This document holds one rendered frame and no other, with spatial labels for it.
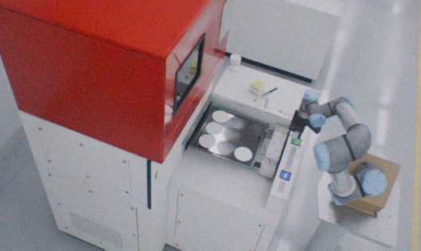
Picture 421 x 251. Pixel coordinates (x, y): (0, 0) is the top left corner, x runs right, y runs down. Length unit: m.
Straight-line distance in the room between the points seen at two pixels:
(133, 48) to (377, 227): 1.60
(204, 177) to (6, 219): 1.55
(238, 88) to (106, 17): 1.24
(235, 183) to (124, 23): 1.14
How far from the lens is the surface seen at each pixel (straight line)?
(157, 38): 1.47
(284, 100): 2.59
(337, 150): 1.70
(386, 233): 2.40
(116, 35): 1.48
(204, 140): 2.34
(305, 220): 3.26
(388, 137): 4.14
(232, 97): 2.52
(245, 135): 2.41
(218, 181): 2.28
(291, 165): 2.26
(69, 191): 2.45
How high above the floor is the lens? 2.68
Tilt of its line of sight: 47 degrees down
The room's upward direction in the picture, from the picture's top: 9 degrees clockwise
